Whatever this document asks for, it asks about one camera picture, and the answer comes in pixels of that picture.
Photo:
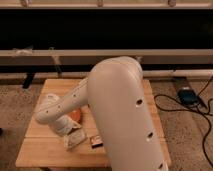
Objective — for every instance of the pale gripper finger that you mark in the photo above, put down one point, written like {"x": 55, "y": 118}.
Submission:
{"x": 77, "y": 126}
{"x": 67, "y": 140}

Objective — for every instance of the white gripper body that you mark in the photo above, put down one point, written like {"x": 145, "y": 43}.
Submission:
{"x": 63, "y": 126}

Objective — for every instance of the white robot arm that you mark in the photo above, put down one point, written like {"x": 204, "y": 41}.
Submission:
{"x": 113, "y": 90}

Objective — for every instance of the orange ceramic bowl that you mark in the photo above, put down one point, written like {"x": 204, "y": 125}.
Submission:
{"x": 76, "y": 115}

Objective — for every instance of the wooden table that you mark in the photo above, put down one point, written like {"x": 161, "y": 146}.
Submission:
{"x": 42, "y": 148}

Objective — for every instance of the small dark printed box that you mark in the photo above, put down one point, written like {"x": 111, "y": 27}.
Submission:
{"x": 96, "y": 141}

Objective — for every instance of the dark blue power adapter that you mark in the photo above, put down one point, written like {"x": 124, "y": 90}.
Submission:
{"x": 187, "y": 97}

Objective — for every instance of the long beige rail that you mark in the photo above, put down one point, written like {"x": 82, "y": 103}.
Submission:
{"x": 153, "y": 56}

